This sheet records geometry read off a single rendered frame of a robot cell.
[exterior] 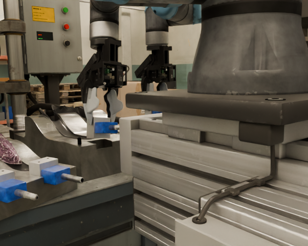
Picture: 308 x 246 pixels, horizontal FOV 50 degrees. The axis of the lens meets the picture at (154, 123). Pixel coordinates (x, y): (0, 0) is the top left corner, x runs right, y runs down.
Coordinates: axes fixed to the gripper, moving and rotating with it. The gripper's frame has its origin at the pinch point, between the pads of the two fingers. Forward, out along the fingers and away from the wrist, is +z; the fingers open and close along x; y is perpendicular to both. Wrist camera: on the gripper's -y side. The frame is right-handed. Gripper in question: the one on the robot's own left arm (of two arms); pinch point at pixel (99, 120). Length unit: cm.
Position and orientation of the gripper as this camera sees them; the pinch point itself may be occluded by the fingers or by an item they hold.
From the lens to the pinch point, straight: 87.4
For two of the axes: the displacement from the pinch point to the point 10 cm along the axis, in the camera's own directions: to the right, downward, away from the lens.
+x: 7.6, 0.3, 6.4
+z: 0.0, 10.0, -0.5
